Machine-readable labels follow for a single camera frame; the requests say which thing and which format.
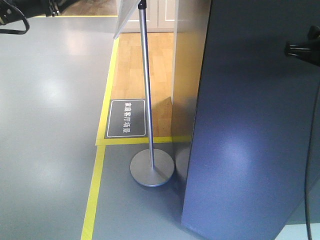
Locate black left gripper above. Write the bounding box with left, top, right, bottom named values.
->
left=0, top=0, right=25, bottom=25

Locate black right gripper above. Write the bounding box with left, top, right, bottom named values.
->
left=284, top=25, right=320, bottom=67

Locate fridge door with bins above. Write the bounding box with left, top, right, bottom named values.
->
left=181, top=0, right=320, bottom=240

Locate black floor label sign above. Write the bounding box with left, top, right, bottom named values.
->
left=105, top=99, right=147, bottom=139

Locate silver sign stand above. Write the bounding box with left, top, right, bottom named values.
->
left=113, top=0, right=175, bottom=188

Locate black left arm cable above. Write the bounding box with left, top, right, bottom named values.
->
left=0, top=0, right=30, bottom=35

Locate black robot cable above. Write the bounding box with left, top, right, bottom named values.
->
left=303, top=84, right=320, bottom=240

